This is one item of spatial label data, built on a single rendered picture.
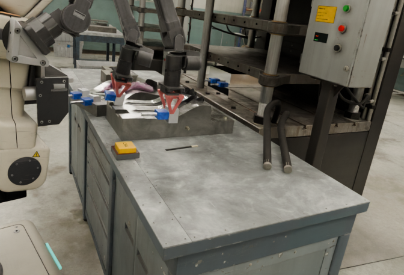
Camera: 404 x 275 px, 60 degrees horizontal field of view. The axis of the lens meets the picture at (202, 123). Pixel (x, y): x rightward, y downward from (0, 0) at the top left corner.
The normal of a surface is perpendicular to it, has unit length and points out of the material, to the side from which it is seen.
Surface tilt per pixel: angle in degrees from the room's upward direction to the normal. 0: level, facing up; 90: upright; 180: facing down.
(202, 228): 0
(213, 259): 90
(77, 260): 0
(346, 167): 90
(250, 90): 90
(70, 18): 80
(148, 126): 90
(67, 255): 0
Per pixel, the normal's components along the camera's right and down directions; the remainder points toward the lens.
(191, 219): 0.11, -0.94
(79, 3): 0.54, 0.15
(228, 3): 0.35, 0.33
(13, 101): 0.63, 0.31
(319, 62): -0.88, 0.04
